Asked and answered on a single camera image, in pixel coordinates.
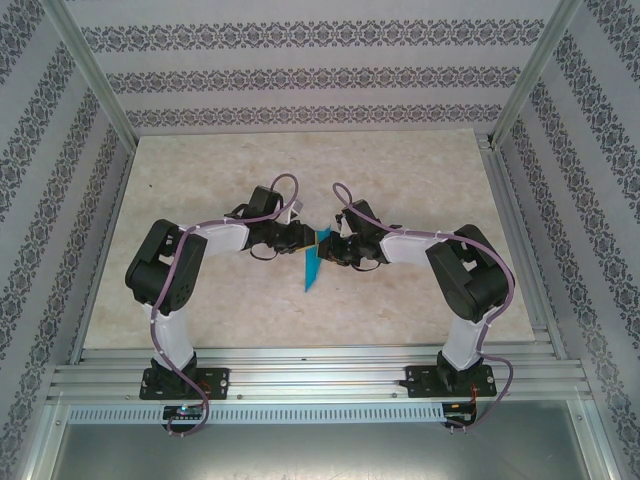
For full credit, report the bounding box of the grey metal panel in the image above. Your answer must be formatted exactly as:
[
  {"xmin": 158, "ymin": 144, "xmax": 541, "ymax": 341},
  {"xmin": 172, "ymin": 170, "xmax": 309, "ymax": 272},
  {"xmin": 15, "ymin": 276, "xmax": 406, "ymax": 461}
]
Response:
[{"xmin": 47, "ymin": 422, "xmax": 609, "ymax": 480}]

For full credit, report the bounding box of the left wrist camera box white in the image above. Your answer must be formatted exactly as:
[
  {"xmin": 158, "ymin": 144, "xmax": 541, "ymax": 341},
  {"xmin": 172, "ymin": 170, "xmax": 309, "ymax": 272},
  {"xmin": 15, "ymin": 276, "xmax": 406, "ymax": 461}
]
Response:
[{"xmin": 283, "ymin": 198, "xmax": 307, "ymax": 225}]

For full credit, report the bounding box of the aluminium mounting rail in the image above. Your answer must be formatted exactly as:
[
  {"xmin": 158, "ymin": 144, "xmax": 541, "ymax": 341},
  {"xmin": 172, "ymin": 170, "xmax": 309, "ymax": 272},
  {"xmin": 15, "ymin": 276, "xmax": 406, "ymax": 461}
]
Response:
[{"xmin": 47, "ymin": 347, "xmax": 594, "ymax": 403}]

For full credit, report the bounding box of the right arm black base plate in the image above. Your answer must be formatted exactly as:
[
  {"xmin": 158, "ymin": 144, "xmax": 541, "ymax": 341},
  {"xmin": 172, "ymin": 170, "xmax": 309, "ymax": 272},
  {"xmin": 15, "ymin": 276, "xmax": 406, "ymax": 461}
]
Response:
[{"xmin": 404, "ymin": 364, "xmax": 499, "ymax": 400}]

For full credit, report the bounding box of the aluminium side rail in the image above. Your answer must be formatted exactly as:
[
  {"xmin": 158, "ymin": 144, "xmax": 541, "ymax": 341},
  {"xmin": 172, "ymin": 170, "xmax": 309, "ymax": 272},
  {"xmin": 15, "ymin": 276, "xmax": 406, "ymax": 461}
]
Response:
[
  {"xmin": 69, "ymin": 142, "xmax": 136, "ymax": 364},
  {"xmin": 478, "ymin": 133, "xmax": 567, "ymax": 360}
]

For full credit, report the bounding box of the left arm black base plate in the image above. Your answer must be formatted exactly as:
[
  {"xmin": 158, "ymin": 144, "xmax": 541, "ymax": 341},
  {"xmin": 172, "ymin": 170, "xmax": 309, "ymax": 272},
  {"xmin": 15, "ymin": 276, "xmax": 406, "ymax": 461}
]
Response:
[{"xmin": 139, "ymin": 367, "xmax": 231, "ymax": 401}]

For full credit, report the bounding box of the slotted grey cable duct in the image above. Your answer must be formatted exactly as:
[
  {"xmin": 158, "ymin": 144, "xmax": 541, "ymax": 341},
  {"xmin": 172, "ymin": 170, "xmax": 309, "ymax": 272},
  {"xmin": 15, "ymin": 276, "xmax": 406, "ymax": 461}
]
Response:
[{"xmin": 67, "ymin": 403, "xmax": 446, "ymax": 425}]

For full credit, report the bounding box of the aluminium frame post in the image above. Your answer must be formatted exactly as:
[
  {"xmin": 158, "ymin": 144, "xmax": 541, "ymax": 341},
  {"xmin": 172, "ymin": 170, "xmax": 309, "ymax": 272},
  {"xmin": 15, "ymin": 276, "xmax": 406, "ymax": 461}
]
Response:
[
  {"xmin": 43, "ymin": 0, "xmax": 140, "ymax": 147},
  {"xmin": 490, "ymin": 0, "xmax": 586, "ymax": 149}
]

